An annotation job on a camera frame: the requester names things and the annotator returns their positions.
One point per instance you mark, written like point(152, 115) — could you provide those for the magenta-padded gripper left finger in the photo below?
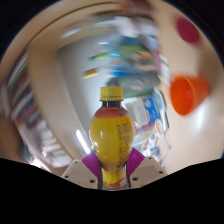
point(79, 172)

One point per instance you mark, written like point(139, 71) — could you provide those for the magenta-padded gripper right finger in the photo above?
point(148, 170)

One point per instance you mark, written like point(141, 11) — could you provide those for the yellow-label drink bottle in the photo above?
point(111, 136)

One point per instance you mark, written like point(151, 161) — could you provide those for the white LED light bar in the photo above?
point(82, 141)

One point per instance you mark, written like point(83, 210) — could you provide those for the white and blue carton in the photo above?
point(151, 111)

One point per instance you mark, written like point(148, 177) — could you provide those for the orange plastic cup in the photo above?
point(186, 96)

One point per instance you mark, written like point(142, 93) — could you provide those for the flat round red coaster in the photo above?
point(188, 30)

